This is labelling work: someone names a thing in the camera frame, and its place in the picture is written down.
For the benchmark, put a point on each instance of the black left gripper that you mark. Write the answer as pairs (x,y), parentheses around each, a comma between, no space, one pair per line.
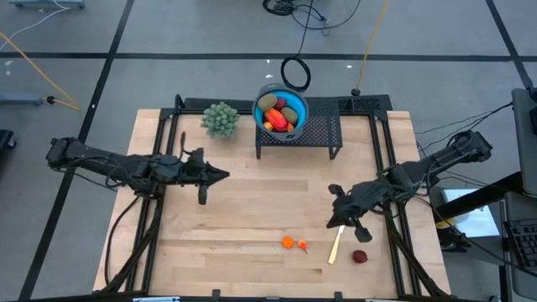
(195,168)

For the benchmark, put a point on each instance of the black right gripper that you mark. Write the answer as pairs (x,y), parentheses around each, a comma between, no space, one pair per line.
(356,201)

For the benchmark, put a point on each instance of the orange toy mandarin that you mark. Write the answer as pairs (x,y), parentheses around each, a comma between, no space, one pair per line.
(288,242)

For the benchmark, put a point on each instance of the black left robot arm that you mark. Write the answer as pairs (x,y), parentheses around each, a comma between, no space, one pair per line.
(105,161)

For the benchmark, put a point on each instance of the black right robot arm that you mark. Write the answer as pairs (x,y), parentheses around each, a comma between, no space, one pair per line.
(419,172)

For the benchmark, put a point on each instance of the green succulent in white pot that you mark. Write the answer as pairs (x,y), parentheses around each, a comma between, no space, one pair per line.
(220,120)

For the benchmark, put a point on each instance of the black table clamp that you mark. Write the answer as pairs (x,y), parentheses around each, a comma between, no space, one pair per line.
(337,295)
(216,295)

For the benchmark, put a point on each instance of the black perforated metal shelf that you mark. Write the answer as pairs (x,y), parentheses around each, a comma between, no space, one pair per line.
(323,126)

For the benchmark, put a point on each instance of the blue collapsible bowl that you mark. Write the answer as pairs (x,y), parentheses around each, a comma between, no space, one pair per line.
(300,105)

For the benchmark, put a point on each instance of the black vented box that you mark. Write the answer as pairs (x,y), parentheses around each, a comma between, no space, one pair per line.
(365,105)

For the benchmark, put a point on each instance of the white flat panel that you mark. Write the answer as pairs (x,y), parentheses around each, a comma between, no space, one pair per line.
(474,218)

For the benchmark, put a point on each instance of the black desk support bar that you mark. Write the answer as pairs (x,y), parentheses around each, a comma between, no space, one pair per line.
(482,195)

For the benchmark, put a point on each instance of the black keyboard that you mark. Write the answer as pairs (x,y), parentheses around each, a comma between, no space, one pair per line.
(524,245)

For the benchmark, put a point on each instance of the grey desk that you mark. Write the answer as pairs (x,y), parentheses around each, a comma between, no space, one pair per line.
(526,142)

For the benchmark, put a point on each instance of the grey metal floor bar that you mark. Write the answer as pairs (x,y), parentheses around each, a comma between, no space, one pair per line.
(21,99)

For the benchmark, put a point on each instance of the black caster wheel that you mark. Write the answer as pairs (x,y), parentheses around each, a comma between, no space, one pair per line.
(5,139)

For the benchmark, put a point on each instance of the grey cart base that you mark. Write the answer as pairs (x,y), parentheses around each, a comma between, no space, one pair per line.
(46,3)

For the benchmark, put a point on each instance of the black aluminium table frame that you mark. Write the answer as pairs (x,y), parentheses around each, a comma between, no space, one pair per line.
(193,105)

